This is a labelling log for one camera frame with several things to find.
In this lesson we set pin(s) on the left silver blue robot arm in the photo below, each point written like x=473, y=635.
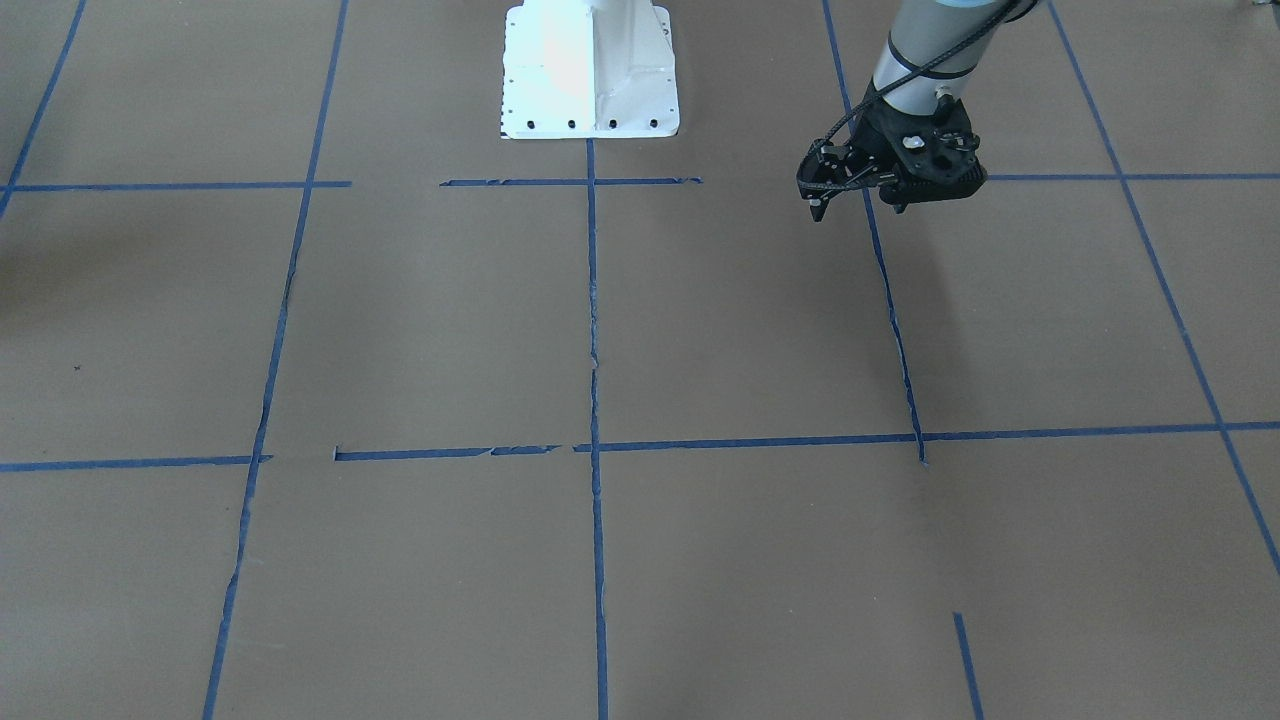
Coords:
x=934, y=46

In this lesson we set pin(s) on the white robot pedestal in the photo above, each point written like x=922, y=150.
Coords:
x=588, y=69

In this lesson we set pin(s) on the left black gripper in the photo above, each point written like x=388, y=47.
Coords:
x=877, y=142

